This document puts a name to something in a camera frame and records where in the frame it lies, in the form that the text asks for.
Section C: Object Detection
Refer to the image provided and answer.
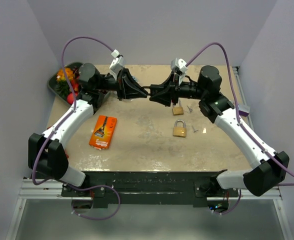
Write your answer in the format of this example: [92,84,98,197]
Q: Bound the orange flower ball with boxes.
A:
[56,67,75,82]

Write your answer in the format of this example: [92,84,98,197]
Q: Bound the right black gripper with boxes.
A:
[146,72,202,108]

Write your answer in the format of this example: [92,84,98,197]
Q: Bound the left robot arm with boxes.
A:
[28,63,149,196]

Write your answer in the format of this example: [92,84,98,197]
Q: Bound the short shackle brass padlock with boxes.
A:
[172,119,187,138]

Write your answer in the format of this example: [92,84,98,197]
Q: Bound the long shackle brass padlock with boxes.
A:
[172,99,184,116]

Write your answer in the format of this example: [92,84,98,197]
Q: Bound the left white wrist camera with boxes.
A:
[109,49,125,80]

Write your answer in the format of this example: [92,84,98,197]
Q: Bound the grey fruit tray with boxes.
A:
[47,62,110,106]

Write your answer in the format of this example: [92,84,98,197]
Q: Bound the blue zigzag sponge pack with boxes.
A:
[132,76,139,83]

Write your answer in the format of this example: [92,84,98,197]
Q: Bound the aluminium frame rail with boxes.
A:
[27,63,289,197]

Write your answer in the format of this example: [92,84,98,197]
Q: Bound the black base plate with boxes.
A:
[61,171,239,208]

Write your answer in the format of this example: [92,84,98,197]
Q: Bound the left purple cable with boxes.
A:
[31,36,122,221]

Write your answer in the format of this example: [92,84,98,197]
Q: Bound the orange razor box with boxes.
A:
[88,115,118,150]

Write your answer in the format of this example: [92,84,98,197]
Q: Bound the red apple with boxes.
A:
[66,93,75,105]

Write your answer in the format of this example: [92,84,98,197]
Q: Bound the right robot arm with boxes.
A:
[149,65,290,197]

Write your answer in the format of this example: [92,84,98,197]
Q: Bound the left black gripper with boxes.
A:
[97,68,151,102]

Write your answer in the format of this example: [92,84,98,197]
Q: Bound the purple white box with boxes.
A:
[238,103,250,117]

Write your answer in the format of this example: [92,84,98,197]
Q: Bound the keys of short padlock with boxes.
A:
[191,125,199,133]

